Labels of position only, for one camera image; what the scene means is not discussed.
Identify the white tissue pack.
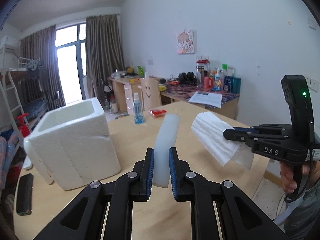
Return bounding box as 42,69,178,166
191,112,254,170

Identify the blue face mask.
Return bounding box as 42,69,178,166
152,114,180,188

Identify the grey jacket forearm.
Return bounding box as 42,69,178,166
284,182,319,239

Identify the person's right hand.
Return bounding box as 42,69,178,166
279,159,320,194

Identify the white paper sheet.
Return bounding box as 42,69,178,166
188,92,222,108

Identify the black smartphone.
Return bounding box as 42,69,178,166
16,173,34,216

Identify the white styrofoam box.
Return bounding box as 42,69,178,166
23,98,121,191

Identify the white remote control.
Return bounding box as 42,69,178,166
22,156,33,170

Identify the patterned cloth desk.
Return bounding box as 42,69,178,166
161,83,240,120

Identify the clear red-lid bottle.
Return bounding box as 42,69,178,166
196,59,209,88

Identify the red snack packet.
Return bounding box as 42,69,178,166
149,109,167,118

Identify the wooden smiley chair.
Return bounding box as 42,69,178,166
140,78,162,111

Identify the white lotion pump bottle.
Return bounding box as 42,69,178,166
17,113,31,138

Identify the blue plaid quilt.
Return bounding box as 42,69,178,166
1,129,18,190

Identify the blue spray bottle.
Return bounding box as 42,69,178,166
133,92,145,124

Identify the wooden desk with drawers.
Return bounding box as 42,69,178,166
108,77,142,115

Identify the metal bunk bed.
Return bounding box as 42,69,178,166
1,55,43,131

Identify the right brown curtain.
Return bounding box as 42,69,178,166
86,14,124,98

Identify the brown curtain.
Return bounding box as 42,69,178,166
20,25,66,108
86,14,124,98

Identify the left brown curtain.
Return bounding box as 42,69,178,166
20,25,66,108

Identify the white air conditioner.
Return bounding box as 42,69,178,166
1,36,19,53

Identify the anime girl wall picture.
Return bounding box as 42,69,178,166
176,29,195,55

